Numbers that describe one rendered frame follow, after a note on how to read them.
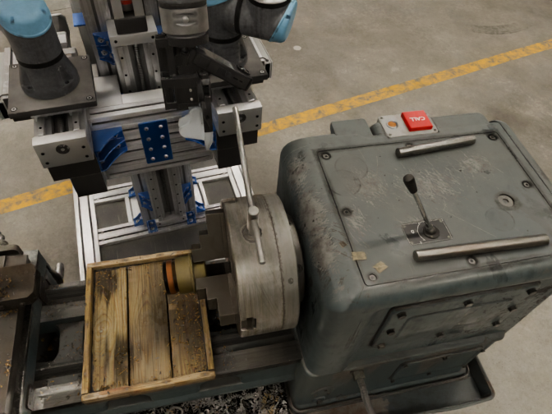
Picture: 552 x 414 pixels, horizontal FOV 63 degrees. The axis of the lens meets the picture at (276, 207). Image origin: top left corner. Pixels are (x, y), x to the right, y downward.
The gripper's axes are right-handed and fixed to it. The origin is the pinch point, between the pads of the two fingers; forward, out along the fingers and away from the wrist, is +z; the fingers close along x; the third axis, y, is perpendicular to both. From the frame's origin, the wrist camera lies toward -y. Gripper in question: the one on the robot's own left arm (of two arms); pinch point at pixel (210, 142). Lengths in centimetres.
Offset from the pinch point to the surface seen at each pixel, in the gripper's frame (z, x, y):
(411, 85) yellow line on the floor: 76, -212, -159
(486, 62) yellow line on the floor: 70, -230, -230
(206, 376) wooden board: 54, 12, 7
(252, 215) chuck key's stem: 10.3, 11.0, -5.7
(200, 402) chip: 85, -2, 10
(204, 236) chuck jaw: 23.0, -1.1, 3.2
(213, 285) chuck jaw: 30.8, 6.1, 2.8
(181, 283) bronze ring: 30.7, 4.1, 9.4
